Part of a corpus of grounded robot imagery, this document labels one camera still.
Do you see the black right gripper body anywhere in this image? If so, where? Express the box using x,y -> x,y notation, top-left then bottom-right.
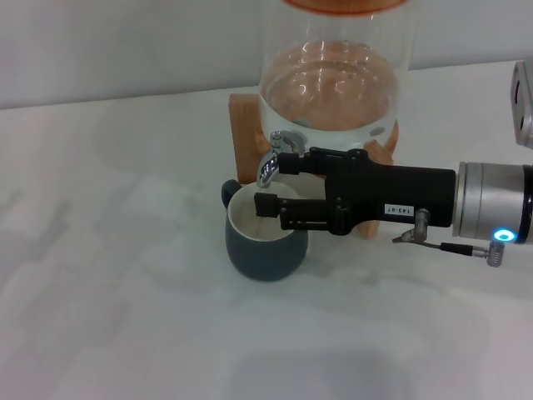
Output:
322,147 -> 458,238

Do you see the chrome metal faucet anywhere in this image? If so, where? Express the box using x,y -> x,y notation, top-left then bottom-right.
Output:
257,129 -> 310,188

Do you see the dark cup with white inside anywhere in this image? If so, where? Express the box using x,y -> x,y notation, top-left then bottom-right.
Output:
220,178 -> 309,283

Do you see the wooden dispenser stand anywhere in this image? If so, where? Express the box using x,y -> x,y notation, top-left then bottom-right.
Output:
227,92 -> 400,242

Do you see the clear glass water dispenser jar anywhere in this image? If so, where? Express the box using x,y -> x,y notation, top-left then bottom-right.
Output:
257,0 -> 419,145

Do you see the round wooden jar lid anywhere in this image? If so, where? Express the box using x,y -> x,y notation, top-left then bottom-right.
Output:
282,0 -> 411,18

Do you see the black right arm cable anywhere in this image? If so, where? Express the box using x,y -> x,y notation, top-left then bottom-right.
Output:
391,207 -> 507,268

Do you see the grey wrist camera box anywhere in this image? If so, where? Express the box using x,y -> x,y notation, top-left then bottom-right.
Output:
511,60 -> 533,150

